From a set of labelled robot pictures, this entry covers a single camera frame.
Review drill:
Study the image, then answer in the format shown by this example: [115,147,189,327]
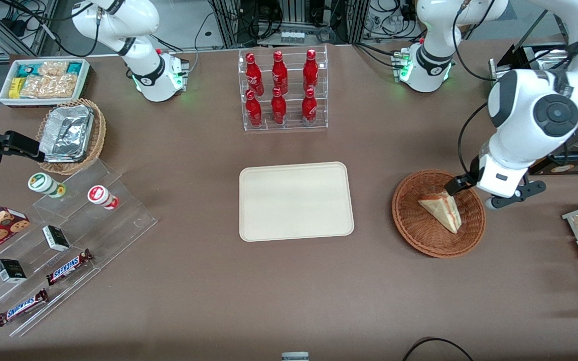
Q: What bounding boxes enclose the stacked foil containers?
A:
[38,105,95,164]

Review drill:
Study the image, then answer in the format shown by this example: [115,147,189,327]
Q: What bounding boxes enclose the white rectangular snack bin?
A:
[0,58,91,109]

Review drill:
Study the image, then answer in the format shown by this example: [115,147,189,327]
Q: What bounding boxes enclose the clear acrylic bottle rack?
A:
[238,45,329,132]

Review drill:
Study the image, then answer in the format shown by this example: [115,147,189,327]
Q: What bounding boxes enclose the snickers chocolate bar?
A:
[45,249,94,287]
[0,288,50,327]

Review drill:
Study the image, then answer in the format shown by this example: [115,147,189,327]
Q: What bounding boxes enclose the red lid snack cup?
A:
[87,185,119,211]

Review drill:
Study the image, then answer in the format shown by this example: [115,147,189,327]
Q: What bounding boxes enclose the black floor cable loop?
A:
[401,336,476,361]

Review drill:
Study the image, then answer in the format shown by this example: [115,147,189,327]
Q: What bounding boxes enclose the steel food pan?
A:
[535,50,570,76]

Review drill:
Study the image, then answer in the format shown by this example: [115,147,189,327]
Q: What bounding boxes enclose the small clear cracker bag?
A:
[38,61,69,79]

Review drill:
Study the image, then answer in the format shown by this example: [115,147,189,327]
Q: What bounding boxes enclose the small black box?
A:
[42,225,71,252]
[0,258,28,284]

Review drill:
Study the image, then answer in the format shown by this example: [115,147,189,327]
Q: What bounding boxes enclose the triangular sandwich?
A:
[417,190,463,235]

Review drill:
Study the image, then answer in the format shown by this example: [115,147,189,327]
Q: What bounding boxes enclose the green lid snack cup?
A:
[28,172,67,199]

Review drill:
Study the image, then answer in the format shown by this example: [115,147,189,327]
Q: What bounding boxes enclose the clear acrylic stepped display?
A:
[0,159,159,338]

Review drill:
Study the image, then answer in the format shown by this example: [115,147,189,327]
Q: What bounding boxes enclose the large clear cracker bag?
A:
[20,75,78,99]

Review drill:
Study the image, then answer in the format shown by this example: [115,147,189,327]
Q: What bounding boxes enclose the brown round wicker basket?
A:
[391,169,487,259]

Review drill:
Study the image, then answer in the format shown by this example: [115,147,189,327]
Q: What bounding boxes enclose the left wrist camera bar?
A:
[485,180,547,210]

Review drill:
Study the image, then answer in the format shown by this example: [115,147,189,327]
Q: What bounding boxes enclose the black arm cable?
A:
[457,102,491,177]

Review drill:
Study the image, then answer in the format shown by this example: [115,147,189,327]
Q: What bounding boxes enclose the red cola bottle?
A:
[270,87,288,125]
[301,88,319,123]
[244,89,263,127]
[245,52,265,96]
[271,50,289,95]
[303,49,319,93]

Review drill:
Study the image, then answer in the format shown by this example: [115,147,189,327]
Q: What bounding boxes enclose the light wicker basket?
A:
[36,98,107,176]

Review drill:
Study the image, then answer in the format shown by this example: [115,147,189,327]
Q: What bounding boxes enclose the cream plastic tray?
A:
[239,161,355,243]

